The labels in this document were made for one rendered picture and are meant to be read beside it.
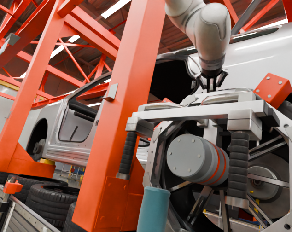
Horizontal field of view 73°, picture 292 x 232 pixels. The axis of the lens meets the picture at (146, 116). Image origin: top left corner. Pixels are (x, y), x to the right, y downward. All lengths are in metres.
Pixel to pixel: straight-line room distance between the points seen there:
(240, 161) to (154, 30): 0.94
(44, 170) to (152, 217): 2.29
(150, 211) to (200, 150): 0.25
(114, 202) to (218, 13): 0.79
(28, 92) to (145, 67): 1.93
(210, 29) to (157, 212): 0.55
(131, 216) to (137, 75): 0.68
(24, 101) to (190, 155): 2.39
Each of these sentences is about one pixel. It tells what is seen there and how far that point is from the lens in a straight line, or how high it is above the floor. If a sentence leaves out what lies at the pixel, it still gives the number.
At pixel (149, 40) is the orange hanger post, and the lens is 1.17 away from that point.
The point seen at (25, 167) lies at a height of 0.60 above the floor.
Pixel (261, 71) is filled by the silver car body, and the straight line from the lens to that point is 1.27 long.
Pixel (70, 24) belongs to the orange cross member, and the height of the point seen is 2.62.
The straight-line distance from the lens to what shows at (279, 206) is 1.18.
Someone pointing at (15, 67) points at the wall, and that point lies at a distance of 14.13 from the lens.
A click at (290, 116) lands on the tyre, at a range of 0.78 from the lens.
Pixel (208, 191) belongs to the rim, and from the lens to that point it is 0.83.
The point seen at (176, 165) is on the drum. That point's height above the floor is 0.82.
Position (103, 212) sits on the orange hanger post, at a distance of 0.92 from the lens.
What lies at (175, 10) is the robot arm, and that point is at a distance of 0.71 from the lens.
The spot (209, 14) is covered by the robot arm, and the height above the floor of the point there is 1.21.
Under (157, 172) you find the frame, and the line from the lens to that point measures 0.88.
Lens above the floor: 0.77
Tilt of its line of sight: 17 degrees up
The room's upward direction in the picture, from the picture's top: 12 degrees clockwise
